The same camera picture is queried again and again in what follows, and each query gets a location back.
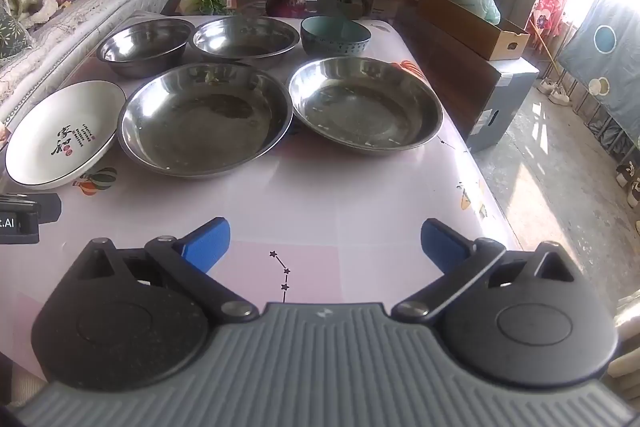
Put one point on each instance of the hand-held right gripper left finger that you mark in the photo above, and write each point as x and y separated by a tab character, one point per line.
207	244

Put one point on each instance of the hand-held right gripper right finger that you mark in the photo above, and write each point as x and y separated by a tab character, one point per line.
442	244

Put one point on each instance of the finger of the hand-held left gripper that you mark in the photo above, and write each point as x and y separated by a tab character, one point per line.
50	208

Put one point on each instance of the white printed ceramic plate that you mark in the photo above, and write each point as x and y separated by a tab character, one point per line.
65	127

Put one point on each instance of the large stainless steel plate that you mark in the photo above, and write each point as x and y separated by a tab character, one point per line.
200	117

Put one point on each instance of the small stainless steel bowl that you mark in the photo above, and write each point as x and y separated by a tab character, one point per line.
145	44

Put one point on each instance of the teal ceramic bowl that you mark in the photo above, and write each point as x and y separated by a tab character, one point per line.
335	34

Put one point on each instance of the pink printed tablecloth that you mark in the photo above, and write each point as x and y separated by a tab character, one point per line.
325	197

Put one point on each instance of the green patterned pillow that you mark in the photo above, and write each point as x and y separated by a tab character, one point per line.
12	34

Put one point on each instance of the metal drying rack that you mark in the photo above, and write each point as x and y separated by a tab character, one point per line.
590	107

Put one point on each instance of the wooden stick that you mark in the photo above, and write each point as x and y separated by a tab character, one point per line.
547	52

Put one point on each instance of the long brown cardboard box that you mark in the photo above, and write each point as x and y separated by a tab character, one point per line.
465	24

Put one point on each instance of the blue quilt with circles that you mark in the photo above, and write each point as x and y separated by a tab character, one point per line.
600	67

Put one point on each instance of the purple cabbage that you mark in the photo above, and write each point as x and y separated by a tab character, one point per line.
285	2

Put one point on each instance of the small cardboard box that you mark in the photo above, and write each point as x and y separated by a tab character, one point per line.
349	3

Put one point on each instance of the pink floral clothing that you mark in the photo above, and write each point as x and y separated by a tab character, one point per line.
552	2

